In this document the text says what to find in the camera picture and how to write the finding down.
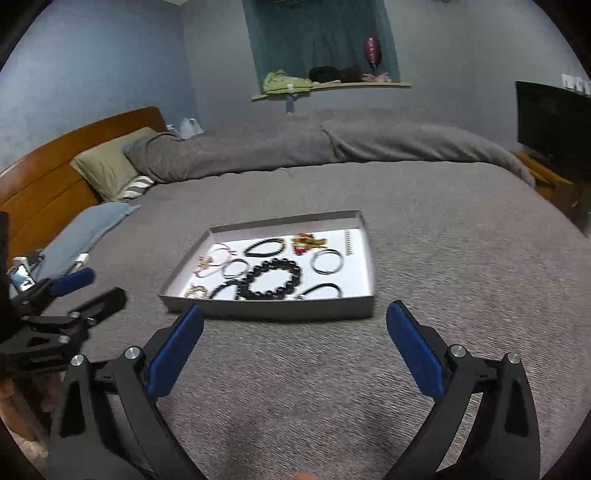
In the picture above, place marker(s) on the silver bangle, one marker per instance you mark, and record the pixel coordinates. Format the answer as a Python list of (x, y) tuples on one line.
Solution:
[(314, 263)]

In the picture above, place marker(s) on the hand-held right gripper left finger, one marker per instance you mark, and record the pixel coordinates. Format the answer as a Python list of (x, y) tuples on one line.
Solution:
[(178, 350)]

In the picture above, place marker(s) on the wooden television stand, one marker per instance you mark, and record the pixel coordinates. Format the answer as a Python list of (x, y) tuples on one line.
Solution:
[(549, 177)]

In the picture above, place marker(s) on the white charger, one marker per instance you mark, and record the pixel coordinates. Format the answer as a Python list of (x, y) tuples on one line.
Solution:
[(82, 260)]

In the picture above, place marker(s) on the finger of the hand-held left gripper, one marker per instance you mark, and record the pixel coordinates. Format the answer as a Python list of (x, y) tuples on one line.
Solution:
[(101, 304), (71, 281)]

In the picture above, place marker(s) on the red glittery vase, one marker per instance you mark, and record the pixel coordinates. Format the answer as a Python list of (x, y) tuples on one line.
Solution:
[(372, 48)]

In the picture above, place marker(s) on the black cloth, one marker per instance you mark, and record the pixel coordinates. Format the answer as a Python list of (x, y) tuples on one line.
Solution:
[(348, 74), (323, 74)]

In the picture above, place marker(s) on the pink cloth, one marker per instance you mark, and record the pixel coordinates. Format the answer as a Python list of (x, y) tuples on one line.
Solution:
[(376, 77)]

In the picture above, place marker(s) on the gold and red jewelry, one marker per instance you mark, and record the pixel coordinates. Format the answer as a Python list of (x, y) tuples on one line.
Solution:
[(308, 242)]

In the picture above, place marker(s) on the blue curtain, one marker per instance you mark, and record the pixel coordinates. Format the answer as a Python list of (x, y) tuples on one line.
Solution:
[(318, 37)]

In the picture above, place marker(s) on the grey duvet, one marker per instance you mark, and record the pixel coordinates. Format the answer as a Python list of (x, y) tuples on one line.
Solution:
[(300, 143)]

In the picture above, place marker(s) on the wooden headboard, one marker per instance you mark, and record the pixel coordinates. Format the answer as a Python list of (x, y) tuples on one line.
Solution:
[(41, 184)]

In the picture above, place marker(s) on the green cloth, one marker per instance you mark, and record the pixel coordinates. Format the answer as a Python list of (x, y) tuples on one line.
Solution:
[(279, 83)]

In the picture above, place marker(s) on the black television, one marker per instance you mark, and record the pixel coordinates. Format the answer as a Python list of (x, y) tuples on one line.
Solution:
[(554, 120)]

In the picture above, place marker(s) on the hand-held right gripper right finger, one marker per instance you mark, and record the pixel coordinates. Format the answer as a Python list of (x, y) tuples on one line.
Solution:
[(415, 350)]

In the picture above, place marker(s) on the grey shallow cardboard tray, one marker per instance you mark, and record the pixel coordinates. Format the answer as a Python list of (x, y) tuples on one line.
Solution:
[(286, 310)]

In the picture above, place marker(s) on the olive pillow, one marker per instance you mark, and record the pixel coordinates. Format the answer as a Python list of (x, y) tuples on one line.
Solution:
[(108, 166)]

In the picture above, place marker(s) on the white plastic bag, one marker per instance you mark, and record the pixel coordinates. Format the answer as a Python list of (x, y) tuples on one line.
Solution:
[(189, 130)]

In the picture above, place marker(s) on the blue-grey pillow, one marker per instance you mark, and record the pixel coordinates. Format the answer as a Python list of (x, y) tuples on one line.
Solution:
[(83, 230)]

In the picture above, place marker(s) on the wooden windowsill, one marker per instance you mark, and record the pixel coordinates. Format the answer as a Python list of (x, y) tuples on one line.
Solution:
[(369, 86)]

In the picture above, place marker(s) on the striped pillow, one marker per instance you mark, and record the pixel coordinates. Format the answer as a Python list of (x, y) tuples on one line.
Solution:
[(136, 187)]

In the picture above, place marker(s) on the white wall sockets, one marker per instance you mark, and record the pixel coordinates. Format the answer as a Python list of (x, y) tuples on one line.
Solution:
[(577, 84)]

